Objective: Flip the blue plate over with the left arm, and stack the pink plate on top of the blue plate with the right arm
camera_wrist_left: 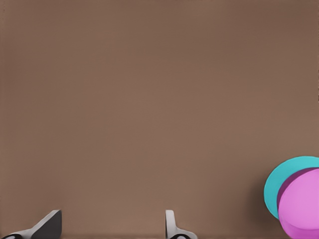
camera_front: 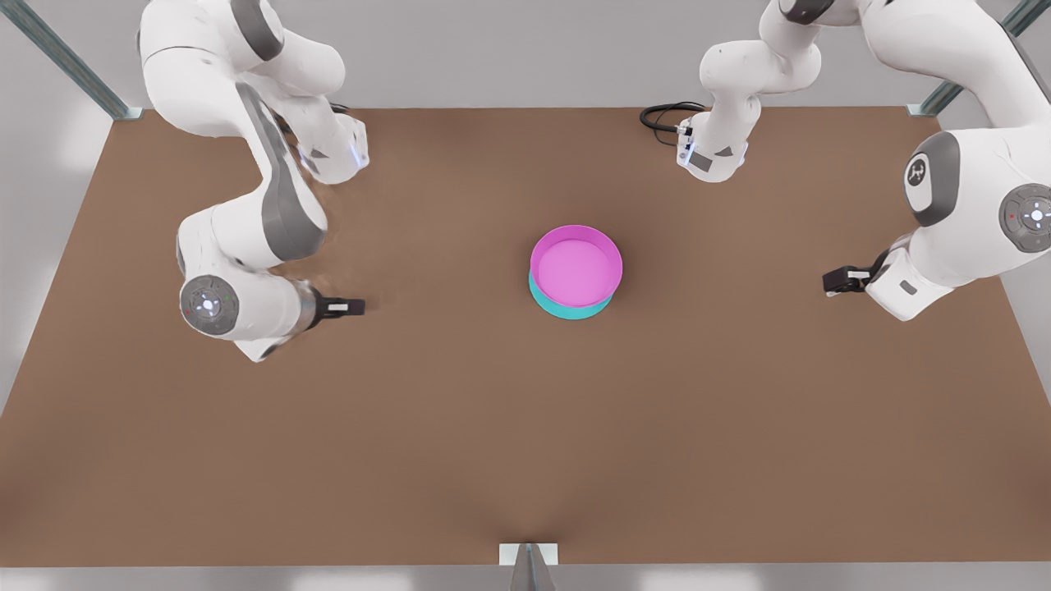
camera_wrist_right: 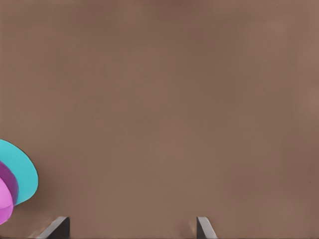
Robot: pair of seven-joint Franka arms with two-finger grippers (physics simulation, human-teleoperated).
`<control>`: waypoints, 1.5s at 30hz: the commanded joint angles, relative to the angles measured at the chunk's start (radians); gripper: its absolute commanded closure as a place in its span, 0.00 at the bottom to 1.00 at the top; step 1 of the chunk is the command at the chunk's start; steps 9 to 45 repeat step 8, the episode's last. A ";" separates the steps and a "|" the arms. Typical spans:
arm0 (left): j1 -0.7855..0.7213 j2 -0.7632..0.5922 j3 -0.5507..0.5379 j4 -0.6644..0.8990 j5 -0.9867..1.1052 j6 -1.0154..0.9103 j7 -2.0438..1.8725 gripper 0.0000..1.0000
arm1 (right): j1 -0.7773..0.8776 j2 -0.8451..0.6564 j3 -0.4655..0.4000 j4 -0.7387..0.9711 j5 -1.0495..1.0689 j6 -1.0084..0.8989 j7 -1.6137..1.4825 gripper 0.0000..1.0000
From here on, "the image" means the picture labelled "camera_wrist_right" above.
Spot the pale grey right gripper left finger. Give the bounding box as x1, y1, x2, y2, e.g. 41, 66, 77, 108
35, 216, 71, 239

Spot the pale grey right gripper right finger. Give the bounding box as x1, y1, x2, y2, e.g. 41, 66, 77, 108
196, 216, 218, 239

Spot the pink plate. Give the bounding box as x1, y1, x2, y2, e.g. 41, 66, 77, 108
0, 161, 19, 226

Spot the blue plate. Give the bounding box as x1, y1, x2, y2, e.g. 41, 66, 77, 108
0, 139, 39, 206

